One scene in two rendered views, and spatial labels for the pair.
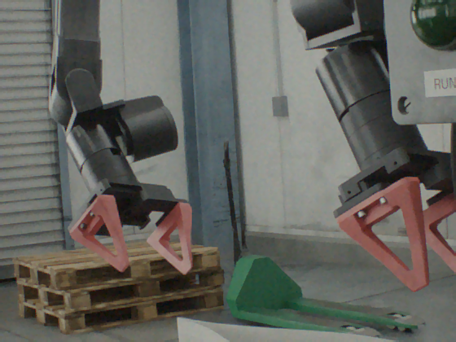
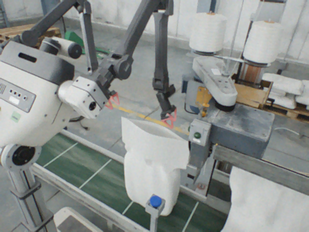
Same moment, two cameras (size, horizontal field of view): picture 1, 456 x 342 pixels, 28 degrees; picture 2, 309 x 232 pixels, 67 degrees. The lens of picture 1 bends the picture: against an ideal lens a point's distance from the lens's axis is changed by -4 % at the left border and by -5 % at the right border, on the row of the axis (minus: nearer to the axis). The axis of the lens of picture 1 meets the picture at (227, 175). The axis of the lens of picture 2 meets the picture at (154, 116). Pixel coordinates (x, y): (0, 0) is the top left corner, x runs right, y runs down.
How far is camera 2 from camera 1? 0.77 m
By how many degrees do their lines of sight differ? 38
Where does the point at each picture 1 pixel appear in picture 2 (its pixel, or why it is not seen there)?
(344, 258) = not seen: hidden behind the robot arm
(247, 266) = (68, 34)
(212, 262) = (58, 32)
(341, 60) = (161, 95)
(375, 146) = (165, 108)
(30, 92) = not seen: outside the picture
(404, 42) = (191, 134)
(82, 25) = (94, 58)
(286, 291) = (79, 40)
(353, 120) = (162, 104)
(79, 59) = (95, 66)
